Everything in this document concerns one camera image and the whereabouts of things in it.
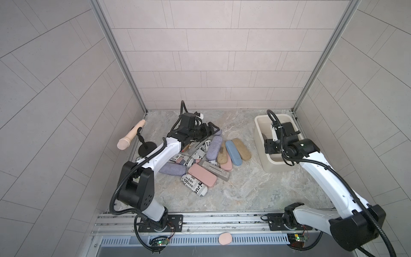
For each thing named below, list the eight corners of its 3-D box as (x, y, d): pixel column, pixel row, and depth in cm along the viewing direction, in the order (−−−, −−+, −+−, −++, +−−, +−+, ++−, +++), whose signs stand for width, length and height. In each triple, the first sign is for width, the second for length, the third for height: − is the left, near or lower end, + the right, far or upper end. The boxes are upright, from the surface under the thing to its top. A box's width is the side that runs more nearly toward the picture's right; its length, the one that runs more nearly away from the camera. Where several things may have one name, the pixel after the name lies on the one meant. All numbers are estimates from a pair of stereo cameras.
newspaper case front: (180, 182, 85) (179, 179, 82) (186, 173, 88) (185, 171, 85) (203, 198, 80) (202, 196, 77) (209, 189, 83) (209, 187, 80)
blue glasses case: (235, 167, 91) (236, 163, 87) (223, 146, 99) (223, 142, 96) (242, 164, 92) (244, 160, 88) (230, 143, 101) (231, 139, 97)
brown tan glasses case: (243, 162, 93) (244, 159, 90) (230, 142, 101) (231, 139, 99) (250, 158, 94) (252, 155, 91) (237, 139, 103) (238, 136, 100)
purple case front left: (160, 173, 88) (159, 170, 85) (164, 163, 92) (163, 161, 89) (183, 177, 87) (183, 175, 84) (186, 167, 90) (186, 165, 88)
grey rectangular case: (200, 167, 89) (199, 163, 85) (204, 161, 91) (203, 157, 87) (226, 183, 84) (227, 180, 80) (230, 177, 86) (231, 173, 82)
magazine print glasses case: (191, 157, 92) (191, 155, 90) (203, 145, 97) (203, 143, 96) (197, 162, 90) (197, 160, 88) (209, 150, 95) (209, 148, 94)
